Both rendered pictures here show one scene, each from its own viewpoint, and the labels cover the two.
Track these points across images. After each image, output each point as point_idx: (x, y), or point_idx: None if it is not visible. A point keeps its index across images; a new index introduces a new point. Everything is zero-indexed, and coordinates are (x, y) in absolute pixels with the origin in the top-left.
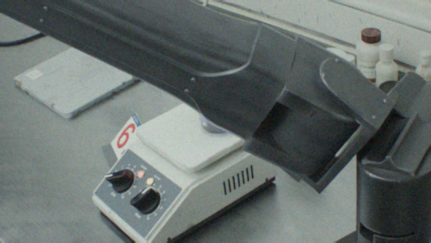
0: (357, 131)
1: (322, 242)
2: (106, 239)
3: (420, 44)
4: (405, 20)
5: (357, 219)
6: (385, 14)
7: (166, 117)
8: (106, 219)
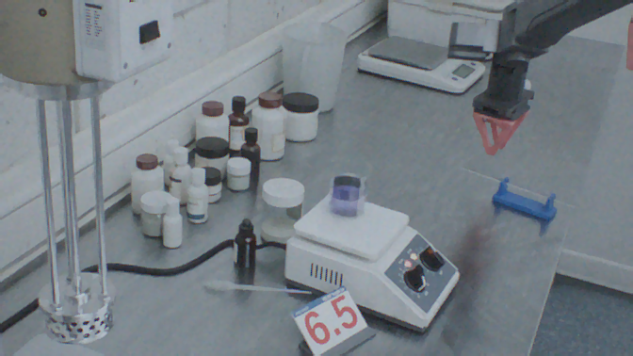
0: (497, 43)
1: None
2: (454, 317)
3: (140, 150)
4: (129, 137)
5: (522, 69)
6: (113, 147)
7: (347, 240)
8: (430, 325)
